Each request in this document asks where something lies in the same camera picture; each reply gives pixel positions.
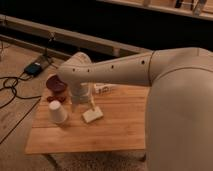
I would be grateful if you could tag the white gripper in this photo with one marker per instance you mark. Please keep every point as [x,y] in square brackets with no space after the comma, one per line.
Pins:
[81,93]

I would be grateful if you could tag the dark red ceramic bowl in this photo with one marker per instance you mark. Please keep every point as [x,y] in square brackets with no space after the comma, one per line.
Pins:
[55,85]

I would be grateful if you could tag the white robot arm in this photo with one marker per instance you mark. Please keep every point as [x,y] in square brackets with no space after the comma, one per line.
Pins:
[179,108]

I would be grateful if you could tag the white object behind arm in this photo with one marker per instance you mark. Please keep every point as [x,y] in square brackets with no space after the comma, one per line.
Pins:
[102,88]

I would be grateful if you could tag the white sponge block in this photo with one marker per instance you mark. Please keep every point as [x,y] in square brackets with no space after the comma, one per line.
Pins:
[92,115]

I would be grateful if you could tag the small dark red object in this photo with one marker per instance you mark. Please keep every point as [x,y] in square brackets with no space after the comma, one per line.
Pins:
[52,98]

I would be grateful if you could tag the white paper cup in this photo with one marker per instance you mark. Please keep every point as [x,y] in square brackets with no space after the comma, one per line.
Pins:
[58,113]

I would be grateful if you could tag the black power adapter box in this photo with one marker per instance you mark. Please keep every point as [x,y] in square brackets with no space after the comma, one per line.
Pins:
[33,69]

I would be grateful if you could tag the wooden shelf at top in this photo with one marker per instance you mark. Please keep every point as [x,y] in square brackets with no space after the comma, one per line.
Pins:
[160,6]

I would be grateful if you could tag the long metal rail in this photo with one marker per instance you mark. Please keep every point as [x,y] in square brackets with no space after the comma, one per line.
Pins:
[79,40]

